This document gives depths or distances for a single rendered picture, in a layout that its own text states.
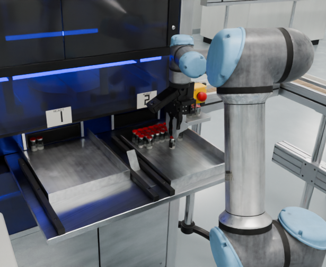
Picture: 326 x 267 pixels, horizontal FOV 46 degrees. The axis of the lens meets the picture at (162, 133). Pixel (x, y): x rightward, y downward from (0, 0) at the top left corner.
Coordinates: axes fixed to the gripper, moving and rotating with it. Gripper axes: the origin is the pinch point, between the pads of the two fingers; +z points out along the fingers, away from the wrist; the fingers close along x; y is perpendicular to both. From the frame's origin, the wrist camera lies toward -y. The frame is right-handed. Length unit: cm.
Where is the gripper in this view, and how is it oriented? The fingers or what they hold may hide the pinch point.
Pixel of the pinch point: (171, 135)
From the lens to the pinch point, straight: 138.5
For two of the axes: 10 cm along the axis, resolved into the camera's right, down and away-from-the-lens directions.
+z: -0.4, 8.9, 4.5
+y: 8.5, -2.1, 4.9
